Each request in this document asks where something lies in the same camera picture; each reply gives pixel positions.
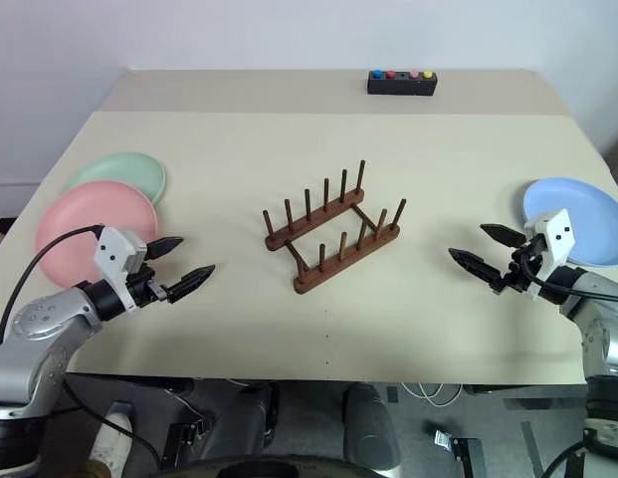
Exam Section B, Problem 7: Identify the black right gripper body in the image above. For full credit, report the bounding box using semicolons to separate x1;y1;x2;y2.
491;233;548;300

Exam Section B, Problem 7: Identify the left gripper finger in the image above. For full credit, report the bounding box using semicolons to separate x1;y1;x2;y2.
146;237;185;261
163;264;217;304

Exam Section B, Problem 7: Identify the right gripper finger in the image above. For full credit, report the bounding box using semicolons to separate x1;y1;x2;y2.
447;247;504;288
480;223;528;249

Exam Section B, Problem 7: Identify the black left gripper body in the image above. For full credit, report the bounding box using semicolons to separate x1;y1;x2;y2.
122;263;173;308

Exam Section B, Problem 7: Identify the blue plate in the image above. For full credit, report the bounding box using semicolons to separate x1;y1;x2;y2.
521;177;618;269

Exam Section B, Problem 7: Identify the wooden peg dish rack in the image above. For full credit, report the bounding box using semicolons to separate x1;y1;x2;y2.
262;158;408;295

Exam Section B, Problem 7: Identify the green plate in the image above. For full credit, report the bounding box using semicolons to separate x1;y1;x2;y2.
59;151;169;206

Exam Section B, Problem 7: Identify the pink plate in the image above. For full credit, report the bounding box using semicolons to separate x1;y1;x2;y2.
34;180;160;290

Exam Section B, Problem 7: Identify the dark grey rounded shape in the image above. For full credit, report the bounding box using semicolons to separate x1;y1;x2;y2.
341;381;403;472
198;380;283;459

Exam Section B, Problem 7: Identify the white shoe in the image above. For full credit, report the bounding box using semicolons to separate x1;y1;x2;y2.
87;400;135;467

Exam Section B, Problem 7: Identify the black button box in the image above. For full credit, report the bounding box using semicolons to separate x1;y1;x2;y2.
366;69;438;97

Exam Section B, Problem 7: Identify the wide dark rounded shape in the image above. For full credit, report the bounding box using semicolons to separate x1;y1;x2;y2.
161;450;389;478

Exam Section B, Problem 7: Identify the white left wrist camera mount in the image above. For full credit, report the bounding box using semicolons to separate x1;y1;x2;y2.
93;226;150;314

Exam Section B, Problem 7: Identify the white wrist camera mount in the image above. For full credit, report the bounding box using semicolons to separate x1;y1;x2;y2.
523;208;573;303
93;226;150;314

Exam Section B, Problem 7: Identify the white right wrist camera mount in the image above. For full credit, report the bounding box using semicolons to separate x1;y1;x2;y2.
523;208;573;303

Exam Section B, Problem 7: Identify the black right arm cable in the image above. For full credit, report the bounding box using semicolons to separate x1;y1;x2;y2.
515;246;618;303

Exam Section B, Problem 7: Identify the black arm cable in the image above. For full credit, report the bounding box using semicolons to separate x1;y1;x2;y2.
0;224;104;348
515;246;618;303

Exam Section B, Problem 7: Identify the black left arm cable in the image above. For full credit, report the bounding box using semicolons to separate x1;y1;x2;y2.
0;224;104;348

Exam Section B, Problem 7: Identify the thin white cable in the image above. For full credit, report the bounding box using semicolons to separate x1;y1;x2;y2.
400;381;463;407

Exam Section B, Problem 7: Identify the thin black cable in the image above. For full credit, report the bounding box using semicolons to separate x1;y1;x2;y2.
62;377;163;472

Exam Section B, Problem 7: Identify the black table frame foot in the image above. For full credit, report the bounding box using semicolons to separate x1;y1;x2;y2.
161;422;213;469
426;420;484;478

